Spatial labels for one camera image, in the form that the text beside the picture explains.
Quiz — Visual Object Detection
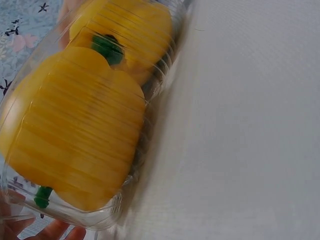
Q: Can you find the person's right hand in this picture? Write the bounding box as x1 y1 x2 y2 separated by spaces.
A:
56 0 83 47

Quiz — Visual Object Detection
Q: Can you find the clear plastic clamshell box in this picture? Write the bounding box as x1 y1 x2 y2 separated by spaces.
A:
0 0 195 231

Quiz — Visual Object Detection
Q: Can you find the yellow bell pepper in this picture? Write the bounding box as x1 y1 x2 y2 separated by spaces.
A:
0 46 147 210
68 0 174 86

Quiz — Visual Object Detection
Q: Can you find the person's left hand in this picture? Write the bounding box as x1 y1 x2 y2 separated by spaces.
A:
0 189 87 240

